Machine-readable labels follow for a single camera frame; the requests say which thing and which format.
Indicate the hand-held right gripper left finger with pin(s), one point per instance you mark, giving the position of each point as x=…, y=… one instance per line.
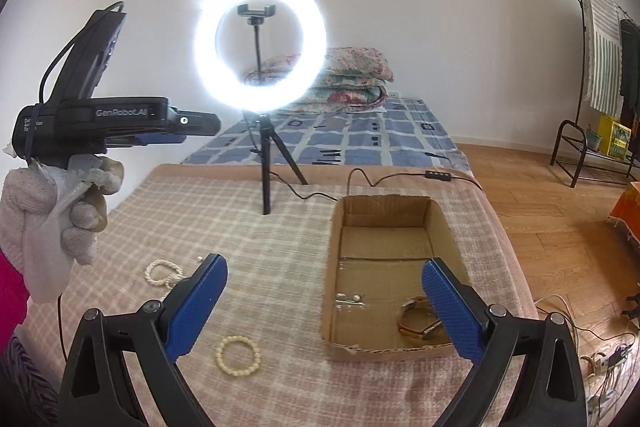
x=197, y=307

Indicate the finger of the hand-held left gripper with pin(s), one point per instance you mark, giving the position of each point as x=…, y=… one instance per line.
x=160, y=139
x=197, y=123

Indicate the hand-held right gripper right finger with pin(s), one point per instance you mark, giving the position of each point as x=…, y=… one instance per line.
x=450, y=307

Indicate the cardboard box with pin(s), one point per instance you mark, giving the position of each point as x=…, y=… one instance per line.
x=380, y=247

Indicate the person's left forearm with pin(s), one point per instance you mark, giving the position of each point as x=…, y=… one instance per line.
x=10, y=302

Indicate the person's left hand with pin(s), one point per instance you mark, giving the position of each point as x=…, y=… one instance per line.
x=30, y=207

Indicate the black tripod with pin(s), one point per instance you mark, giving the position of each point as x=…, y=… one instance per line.
x=265, y=157

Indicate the pearl earring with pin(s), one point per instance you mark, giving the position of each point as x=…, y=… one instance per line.
x=356, y=297

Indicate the black phone holder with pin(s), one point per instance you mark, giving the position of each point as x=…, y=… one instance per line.
x=256, y=14

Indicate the blue checked bed sheet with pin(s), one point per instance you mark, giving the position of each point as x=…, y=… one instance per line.
x=350, y=137

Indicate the floral folded quilt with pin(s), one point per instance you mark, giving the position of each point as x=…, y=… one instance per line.
x=350, y=77

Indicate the white power strip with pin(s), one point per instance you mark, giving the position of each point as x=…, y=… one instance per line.
x=602, y=359

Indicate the zebra striped cloth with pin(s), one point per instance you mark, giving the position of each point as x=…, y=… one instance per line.
x=25, y=387

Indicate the black metal shoe rack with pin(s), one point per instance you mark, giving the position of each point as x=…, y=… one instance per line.
x=562, y=142

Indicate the orange cloth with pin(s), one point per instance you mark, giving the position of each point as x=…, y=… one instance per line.
x=627, y=212

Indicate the small green pot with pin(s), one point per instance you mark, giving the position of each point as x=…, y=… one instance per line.
x=593, y=138

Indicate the yellow box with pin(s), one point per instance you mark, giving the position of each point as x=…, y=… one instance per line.
x=614, y=134

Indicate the black metal clothes rack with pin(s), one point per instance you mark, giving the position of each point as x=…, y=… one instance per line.
x=581, y=57

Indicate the striped towel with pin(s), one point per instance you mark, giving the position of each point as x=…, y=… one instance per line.
x=602, y=57

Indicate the dark green garment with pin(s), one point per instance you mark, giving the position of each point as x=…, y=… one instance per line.
x=631, y=57

